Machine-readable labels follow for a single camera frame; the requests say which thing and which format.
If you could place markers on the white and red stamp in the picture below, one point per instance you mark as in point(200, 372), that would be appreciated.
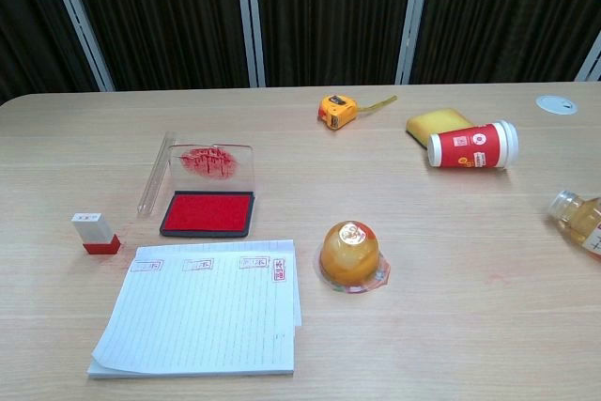
point(91, 232)

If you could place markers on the yellow tape measure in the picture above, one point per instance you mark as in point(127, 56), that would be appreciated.
point(334, 112)

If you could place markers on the orange fruit jelly cup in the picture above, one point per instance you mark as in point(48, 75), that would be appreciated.
point(347, 255)

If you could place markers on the red ink pad clear lid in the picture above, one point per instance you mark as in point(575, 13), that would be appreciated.
point(206, 213)

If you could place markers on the clear glass test tube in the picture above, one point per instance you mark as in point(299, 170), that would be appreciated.
point(155, 171)

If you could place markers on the yellow sponge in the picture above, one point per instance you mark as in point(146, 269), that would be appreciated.
point(436, 121)

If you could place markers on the black pleated partition panel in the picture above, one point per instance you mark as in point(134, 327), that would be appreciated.
point(28, 20)
point(328, 16)
point(159, 16)
point(507, 11)

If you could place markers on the red paper cup white lid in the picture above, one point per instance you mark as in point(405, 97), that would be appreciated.
point(469, 145)

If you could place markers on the lined paper notepad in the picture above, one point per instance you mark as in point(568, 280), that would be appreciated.
point(197, 316)

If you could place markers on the white round table grommet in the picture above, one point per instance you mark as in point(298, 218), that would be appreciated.
point(556, 104)

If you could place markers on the tea bottle with label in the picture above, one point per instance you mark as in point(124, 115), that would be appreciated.
point(582, 222)

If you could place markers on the white partition frame post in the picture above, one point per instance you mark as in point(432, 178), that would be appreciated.
point(77, 20)
point(413, 20)
point(589, 63)
point(250, 20)

